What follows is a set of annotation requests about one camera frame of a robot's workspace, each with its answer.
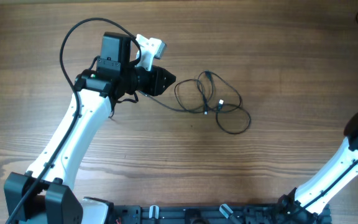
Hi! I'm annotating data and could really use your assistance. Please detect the black usb cable bundle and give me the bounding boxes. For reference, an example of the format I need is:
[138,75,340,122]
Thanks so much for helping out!
[138,70,252,136]

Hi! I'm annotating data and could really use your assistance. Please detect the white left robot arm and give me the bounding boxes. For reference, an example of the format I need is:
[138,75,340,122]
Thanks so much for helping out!
[4,32,176,223]

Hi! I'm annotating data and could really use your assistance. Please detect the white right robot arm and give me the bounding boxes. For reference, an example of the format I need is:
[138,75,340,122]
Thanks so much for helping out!
[280,112,358,223]

